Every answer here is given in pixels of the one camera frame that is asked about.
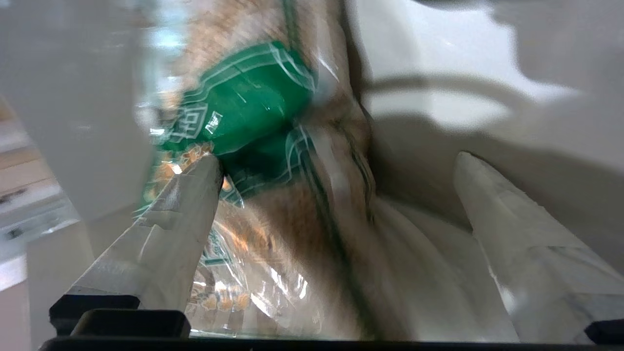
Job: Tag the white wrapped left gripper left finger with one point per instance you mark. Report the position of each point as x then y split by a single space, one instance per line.
170 234

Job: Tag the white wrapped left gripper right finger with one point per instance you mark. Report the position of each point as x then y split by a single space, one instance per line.
536 263

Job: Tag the green brown snack bag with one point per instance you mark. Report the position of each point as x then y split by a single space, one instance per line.
253 97

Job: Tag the beige glossy drawer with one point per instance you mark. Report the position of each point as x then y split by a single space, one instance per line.
73 73

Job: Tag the bagged white slippers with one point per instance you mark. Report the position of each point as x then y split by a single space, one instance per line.
429 273

